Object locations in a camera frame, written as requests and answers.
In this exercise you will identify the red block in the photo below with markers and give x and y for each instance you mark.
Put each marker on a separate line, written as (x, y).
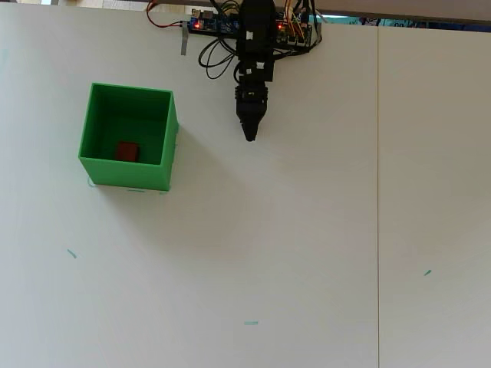
(127, 151)

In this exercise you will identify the green circuit board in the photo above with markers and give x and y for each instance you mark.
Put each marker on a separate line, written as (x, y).
(297, 32)

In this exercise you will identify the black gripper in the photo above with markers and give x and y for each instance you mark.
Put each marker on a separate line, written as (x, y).
(251, 94)

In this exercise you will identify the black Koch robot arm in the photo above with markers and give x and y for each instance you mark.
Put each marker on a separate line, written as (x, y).
(255, 23)

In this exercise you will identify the blue circuit board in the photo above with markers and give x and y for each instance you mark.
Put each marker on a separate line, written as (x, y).
(215, 23)

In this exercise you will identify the green plastic bin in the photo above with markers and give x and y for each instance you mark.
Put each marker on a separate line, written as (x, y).
(126, 172)

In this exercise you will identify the grey tape strip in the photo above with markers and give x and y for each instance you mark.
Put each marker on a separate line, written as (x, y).
(184, 38)

